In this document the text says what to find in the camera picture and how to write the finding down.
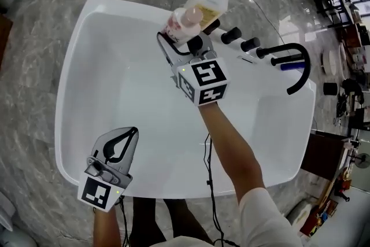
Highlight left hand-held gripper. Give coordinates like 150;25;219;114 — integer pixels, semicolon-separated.
77;126;140;213

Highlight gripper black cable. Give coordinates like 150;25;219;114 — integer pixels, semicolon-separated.
117;196;131;247
203;132;241;247

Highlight black curved faucet spout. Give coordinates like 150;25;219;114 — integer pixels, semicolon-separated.
256;42;312;95

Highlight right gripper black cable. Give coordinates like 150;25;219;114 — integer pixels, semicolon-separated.
203;132;241;247

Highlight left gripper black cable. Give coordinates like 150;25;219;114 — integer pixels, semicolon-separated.
117;196;131;247

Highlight black hand shower handle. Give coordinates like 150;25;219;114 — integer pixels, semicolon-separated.
270;55;306;67

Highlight dark wooden cabinet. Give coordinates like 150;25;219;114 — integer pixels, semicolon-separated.
300;130;352;180

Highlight large round white table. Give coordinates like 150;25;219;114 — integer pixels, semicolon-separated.
338;40;347;80

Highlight small pink bottle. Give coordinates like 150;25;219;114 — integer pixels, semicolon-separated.
161;6;203;46

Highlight blue bottle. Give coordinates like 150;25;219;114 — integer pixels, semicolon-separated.
279;62;306;72

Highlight black stool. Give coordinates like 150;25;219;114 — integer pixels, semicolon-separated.
323;82;338;96

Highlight person's legs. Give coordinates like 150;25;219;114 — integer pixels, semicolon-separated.
131;198;214;244

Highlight black faucet knob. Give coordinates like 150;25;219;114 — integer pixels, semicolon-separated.
240;36;261;52
221;27;243;45
206;19;222;35

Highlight person's left forearm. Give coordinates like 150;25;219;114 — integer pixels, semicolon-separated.
92;205;124;247

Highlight white floor cable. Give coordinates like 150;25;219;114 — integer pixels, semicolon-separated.
241;0;291;50

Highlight white bathtub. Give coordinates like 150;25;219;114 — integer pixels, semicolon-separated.
54;0;317;200

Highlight small round white table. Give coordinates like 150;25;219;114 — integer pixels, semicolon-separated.
321;49;339;76

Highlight person's right forearm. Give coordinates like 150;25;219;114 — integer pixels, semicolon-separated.
199;101;267;203

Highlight person's white shirt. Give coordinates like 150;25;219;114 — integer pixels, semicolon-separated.
150;187;303;247

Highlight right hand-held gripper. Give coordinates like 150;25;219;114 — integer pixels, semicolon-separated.
157;32;231;107

